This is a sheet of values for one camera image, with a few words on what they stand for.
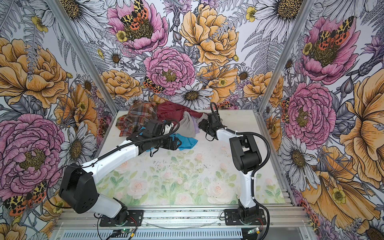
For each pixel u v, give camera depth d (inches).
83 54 34.5
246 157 21.9
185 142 39.1
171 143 29.4
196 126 43.1
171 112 40.5
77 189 16.8
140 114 42.3
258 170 21.2
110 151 20.2
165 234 43.9
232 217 29.1
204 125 36.9
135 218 29.1
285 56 35.2
